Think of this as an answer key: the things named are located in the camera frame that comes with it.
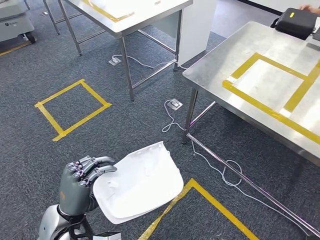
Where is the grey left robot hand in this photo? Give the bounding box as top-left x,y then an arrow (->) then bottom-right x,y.
58,155 -> 118,217

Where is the white plastic shell part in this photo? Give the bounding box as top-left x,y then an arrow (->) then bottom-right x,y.
92,141 -> 184,225

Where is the stainless steel workbench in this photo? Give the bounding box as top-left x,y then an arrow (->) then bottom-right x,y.
182,20 -> 320,240

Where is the yellow floor tape marking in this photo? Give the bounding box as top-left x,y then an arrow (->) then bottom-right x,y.
137,178 -> 260,240
0,40 -> 33,57
34,78 -> 112,143

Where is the grey wheeled cart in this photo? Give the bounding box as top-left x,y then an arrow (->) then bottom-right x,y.
0,0 -> 37,45

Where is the stainless steel table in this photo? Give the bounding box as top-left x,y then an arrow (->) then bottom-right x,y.
42,0 -> 194,103

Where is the white desk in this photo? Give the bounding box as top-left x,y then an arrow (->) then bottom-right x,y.
151,0 -> 217,67

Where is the black carrying case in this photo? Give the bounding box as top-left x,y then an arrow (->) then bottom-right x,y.
269,7 -> 318,41

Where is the person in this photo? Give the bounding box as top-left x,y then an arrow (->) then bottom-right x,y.
298,3 -> 320,16

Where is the white floor cable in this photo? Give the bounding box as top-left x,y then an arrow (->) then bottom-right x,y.
162,98 -> 311,237
112,53 -> 188,70

